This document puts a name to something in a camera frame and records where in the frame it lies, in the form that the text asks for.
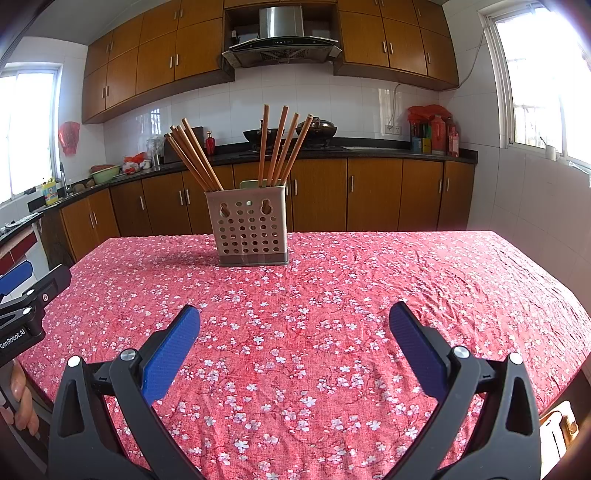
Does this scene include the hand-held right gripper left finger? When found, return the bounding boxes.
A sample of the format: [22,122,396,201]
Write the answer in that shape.
[48,304,204,480]

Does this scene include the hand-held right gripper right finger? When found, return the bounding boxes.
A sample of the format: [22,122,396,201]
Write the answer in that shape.
[389,302,542,480]

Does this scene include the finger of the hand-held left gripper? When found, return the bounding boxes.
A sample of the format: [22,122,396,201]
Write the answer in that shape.
[28,264,72,317]
[0,260,34,298]

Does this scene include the perforated plastic chopstick holder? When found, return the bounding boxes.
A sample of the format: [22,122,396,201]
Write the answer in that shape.
[204,179,290,267]

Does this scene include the person's left hand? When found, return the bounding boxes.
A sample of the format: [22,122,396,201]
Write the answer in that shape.
[2,360,41,438]

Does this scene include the red and white appliance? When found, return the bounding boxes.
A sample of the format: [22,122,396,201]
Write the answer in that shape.
[0,215,44,278]

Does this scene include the red floral tablecloth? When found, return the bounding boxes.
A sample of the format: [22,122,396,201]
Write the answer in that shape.
[18,230,591,472]

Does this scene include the green basin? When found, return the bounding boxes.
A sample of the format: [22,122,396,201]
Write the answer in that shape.
[91,165,122,185]

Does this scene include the window beside sink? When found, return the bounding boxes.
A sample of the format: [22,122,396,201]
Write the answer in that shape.
[0,62,63,204]

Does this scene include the hanging red plastic bag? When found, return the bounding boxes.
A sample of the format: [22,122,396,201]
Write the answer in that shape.
[58,121,81,158]

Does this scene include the red and white plastic bag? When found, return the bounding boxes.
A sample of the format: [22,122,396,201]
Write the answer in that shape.
[122,154,153,175]

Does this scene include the wooden base cabinets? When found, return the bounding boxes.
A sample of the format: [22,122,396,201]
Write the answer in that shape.
[39,157,476,264]

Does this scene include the wooden stool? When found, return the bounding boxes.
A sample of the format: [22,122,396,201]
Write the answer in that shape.
[538,399,580,462]

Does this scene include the dark cutting board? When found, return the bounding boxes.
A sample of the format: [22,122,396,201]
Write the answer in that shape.
[164,126,204,163]

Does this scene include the black kitchen countertop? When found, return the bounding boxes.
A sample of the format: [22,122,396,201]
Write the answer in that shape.
[0,137,478,241]

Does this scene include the colourful seasoning boxes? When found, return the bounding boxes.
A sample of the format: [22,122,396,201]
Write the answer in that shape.
[410,122,433,154]

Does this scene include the red plastic jug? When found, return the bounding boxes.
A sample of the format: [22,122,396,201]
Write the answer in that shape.
[430,114,447,156]
[445,117,461,158]

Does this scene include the gas stove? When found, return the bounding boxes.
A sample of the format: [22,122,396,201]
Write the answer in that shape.
[240,141,345,152]

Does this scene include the black wok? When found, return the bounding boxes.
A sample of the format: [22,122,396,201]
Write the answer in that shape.
[243,119,278,144]

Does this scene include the red plastic bag over bottles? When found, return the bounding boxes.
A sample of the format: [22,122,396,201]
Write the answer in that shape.
[407,104,452,124]

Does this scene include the black pot with lid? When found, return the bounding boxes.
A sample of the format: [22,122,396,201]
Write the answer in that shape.
[295,117,338,139]

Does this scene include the barred window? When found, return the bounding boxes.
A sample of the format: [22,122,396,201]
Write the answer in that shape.
[478,0,591,176]

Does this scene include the steel range hood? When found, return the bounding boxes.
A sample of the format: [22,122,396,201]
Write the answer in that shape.
[222,4,342,70]

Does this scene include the white power cable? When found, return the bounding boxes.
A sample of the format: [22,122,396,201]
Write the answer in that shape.
[392,21,488,126]

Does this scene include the wooden wall cabinets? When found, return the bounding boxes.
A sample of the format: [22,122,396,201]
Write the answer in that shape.
[82,0,460,124]

